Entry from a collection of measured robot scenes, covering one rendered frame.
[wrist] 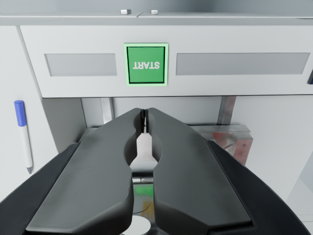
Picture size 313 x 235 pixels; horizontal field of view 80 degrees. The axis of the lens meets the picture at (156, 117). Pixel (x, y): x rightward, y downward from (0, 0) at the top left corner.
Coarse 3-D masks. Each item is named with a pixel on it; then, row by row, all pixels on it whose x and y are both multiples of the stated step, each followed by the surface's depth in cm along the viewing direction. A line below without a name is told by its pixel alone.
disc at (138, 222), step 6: (132, 216) 52; (138, 216) 52; (132, 222) 53; (138, 222) 53; (144, 222) 53; (132, 228) 54; (138, 228) 55; (144, 228) 55; (126, 234) 56; (132, 234) 56; (138, 234) 56
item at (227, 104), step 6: (222, 96) 43; (228, 96) 40; (234, 96) 40; (222, 102) 43; (228, 102) 41; (234, 102) 41; (222, 108) 43; (228, 108) 42; (222, 114) 43; (228, 114) 42; (222, 120) 43; (228, 120) 43
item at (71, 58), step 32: (32, 32) 23; (64, 32) 23; (96, 32) 23; (128, 32) 23; (160, 32) 23; (192, 32) 23; (224, 32) 24; (256, 32) 24; (288, 32) 24; (32, 64) 25; (64, 64) 25; (96, 64) 25; (128, 64) 25; (192, 64) 26; (224, 64) 26; (256, 64) 26; (288, 64) 26; (64, 96) 27; (96, 96) 27; (128, 96) 27
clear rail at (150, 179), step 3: (132, 177) 45; (135, 177) 45; (138, 177) 45; (141, 177) 45; (144, 177) 45; (147, 177) 45; (150, 177) 45; (135, 180) 44; (138, 180) 44; (141, 180) 44; (144, 180) 44; (147, 180) 44; (150, 180) 44; (135, 183) 45
